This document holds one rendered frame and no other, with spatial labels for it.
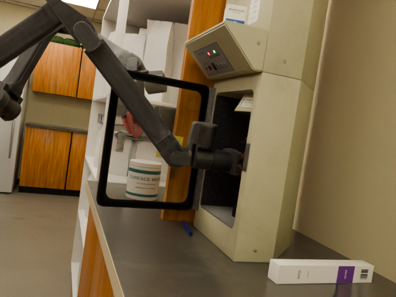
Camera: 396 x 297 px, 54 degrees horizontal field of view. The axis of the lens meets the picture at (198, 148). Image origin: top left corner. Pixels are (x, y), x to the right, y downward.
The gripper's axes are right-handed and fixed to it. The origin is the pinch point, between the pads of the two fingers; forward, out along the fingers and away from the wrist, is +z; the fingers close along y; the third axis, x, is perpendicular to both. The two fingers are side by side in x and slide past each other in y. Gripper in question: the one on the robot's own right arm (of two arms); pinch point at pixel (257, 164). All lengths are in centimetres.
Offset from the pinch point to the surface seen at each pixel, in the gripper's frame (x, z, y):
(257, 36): -31.6, -12.5, -14.5
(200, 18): -43, -15, 22
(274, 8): -38.9, -9.1, -14.5
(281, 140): -7.8, -2.1, -14.5
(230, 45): -29.1, -17.7, -10.9
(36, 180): 96, -79, 487
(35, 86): -35, -94, 507
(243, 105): -15.9, -8.0, -2.2
